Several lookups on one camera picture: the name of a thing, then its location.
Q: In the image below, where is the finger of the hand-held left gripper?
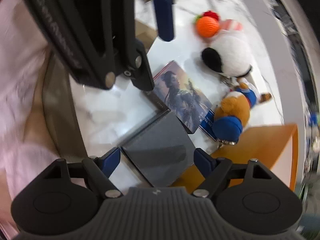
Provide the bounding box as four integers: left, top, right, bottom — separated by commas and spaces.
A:
122, 40, 155, 92
152, 0, 175, 42

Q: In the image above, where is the white and black plush toy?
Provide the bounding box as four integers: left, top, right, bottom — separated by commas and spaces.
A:
201, 19, 253, 77

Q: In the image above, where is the blue card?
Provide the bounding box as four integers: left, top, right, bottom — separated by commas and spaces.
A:
199, 110, 218, 140

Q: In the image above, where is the brown bear plush keychain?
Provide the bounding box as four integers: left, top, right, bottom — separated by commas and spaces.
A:
212, 77, 272, 147

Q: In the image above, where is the portrait printed box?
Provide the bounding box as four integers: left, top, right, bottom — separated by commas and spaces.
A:
143, 60, 213, 134

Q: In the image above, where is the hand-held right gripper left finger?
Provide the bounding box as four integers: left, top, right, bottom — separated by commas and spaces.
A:
44, 147, 123, 198

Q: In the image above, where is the dark grey box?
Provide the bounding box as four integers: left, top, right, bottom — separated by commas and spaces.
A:
117, 110, 196, 187

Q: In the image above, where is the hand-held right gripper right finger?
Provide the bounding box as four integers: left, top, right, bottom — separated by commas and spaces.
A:
194, 148, 273, 198

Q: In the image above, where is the brown cardboard box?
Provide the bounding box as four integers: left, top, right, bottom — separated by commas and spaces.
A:
135, 20, 158, 53

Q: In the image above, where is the orange knitted ball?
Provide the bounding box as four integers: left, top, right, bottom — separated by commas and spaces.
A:
196, 16, 220, 37

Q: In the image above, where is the person's pink clothing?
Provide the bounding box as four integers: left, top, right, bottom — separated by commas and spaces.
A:
0, 0, 87, 240

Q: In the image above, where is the orange storage box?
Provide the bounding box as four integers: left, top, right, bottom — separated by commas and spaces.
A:
172, 124, 299, 190

